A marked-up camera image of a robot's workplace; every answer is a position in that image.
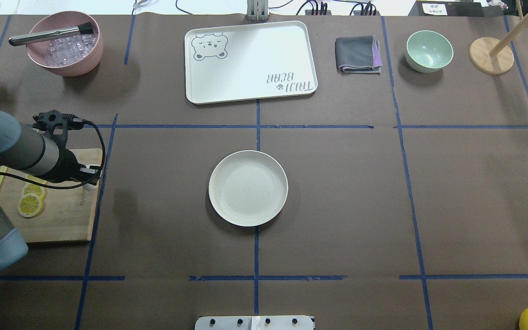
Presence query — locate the white bear tray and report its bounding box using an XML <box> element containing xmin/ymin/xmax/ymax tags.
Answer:
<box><xmin>184</xmin><ymin>21</ymin><xmax>318</xmax><ymax>105</ymax></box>

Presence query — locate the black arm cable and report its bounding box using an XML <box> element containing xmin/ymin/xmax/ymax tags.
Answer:
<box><xmin>0</xmin><ymin>118</ymin><xmax>107</xmax><ymax>190</ymax></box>

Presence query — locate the pink bowl with ice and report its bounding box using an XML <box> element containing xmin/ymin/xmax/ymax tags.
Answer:
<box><xmin>27</xmin><ymin>11</ymin><xmax>104</xmax><ymax>77</ymax></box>

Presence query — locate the lemon slice middle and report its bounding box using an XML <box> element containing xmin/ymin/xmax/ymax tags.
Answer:
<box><xmin>22</xmin><ymin>182</ymin><xmax>46</xmax><ymax>200</ymax></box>

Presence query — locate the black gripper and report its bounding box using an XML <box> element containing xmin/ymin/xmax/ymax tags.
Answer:
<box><xmin>53</xmin><ymin>148</ymin><xmax>101</xmax><ymax>182</ymax></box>

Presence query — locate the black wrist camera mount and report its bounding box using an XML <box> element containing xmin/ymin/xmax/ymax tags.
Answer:
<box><xmin>32</xmin><ymin>110</ymin><xmax>85</xmax><ymax>138</ymax></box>

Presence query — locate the wooden mug tree stand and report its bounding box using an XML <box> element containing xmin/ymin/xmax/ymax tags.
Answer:
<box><xmin>469</xmin><ymin>14</ymin><xmax>528</xmax><ymax>75</ymax></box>

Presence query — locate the black power strip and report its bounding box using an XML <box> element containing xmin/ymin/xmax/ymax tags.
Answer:
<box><xmin>297</xmin><ymin>0</ymin><xmax>379</xmax><ymax>17</ymax></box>

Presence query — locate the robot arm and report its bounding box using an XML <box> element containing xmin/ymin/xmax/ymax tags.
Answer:
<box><xmin>0</xmin><ymin>110</ymin><xmax>106</xmax><ymax>271</ymax></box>

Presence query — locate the white mount base plate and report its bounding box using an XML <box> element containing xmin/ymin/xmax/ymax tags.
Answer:
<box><xmin>194</xmin><ymin>315</ymin><xmax>316</xmax><ymax>330</ymax></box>

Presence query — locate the bamboo cutting board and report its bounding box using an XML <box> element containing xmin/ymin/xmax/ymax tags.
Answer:
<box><xmin>0</xmin><ymin>168</ymin><xmax>99</xmax><ymax>243</ymax></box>

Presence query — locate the grey folded cloth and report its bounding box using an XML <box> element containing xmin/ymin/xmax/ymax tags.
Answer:
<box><xmin>335</xmin><ymin>35</ymin><xmax>383</xmax><ymax>74</ymax></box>

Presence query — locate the white steamed bun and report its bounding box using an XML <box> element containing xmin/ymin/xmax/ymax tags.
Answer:
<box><xmin>82</xmin><ymin>176</ymin><xmax>100</xmax><ymax>191</ymax></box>

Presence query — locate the aluminium frame post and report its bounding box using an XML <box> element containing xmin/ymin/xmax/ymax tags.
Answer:
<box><xmin>247</xmin><ymin>0</ymin><xmax>270</xmax><ymax>22</ymax></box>

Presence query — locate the mint green bowl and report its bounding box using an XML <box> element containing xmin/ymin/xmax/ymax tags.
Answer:
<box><xmin>405</xmin><ymin>31</ymin><xmax>454</xmax><ymax>73</ymax></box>

